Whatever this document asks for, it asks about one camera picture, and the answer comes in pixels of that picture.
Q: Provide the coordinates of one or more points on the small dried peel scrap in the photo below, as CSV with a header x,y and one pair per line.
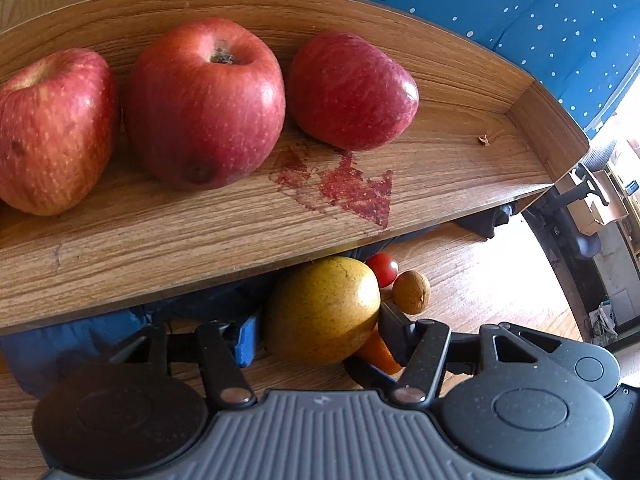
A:
x,y
484,140

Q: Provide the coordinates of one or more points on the brown walnut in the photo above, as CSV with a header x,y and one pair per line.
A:
x,y
411,292

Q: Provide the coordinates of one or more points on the yellow russet pear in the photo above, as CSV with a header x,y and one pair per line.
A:
x,y
322,310

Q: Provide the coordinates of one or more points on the red cherry tomato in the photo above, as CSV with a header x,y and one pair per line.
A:
x,y
384,267

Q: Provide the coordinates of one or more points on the blue polka dot cloth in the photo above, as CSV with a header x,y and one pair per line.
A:
x,y
500,10

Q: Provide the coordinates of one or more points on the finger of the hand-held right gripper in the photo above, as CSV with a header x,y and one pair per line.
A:
x,y
370,379

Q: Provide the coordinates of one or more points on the orange carrot piece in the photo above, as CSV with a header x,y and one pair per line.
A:
x,y
382,352

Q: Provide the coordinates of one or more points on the red yellow-streaked apple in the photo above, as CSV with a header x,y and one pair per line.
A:
x,y
50,130

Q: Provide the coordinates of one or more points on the round dark red apple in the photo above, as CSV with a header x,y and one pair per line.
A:
x,y
205,105

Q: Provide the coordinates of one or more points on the black office chair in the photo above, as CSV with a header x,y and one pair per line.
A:
x,y
565,230

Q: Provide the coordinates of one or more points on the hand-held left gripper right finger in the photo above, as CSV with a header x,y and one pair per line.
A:
x,y
395,332

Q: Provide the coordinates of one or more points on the wooden desk shelf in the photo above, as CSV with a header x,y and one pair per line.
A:
x,y
150,240

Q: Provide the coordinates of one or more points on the oblong dark red apple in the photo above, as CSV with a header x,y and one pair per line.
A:
x,y
352,90

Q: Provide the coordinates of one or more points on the open cardboard box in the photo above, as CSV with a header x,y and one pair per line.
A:
x,y
595,210

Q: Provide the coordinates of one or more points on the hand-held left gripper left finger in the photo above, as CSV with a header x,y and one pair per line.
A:
x,y
247,342

